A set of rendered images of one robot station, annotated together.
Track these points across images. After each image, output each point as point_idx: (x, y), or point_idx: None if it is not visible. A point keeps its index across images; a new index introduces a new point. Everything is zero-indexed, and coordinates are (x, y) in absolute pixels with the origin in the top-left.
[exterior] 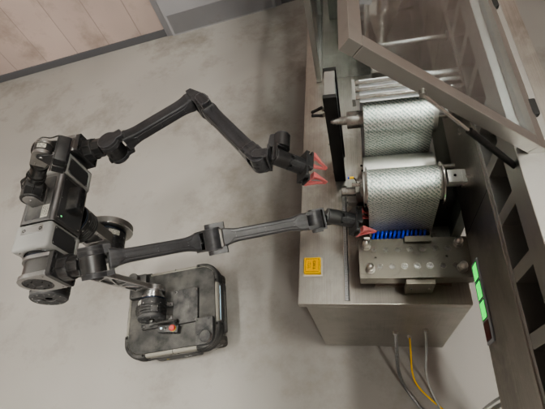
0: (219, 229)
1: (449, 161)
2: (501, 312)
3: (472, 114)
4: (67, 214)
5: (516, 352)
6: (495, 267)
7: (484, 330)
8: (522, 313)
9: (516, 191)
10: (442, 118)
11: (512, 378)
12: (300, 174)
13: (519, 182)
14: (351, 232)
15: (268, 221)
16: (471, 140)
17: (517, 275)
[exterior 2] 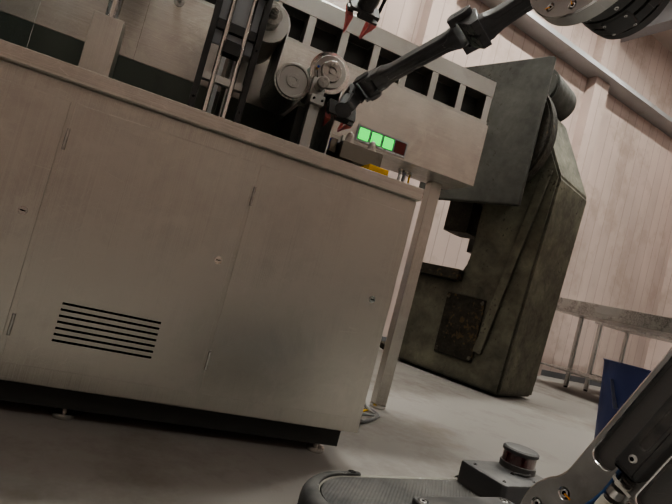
0: (456, 24)
1: (251, 111)
2: (403, 117)
3: None
4: None
5: (426, 117)
6: (383, 101)
7: (396, 154)
8: (418, 93)
9: (380, 40)
10: (204, 84)
11: (431, 136)
12: (374, 12)
13: (380, 33)
14: (354, 116)
15: (410, 51)
16: (303, 53)
17: (402, 82)
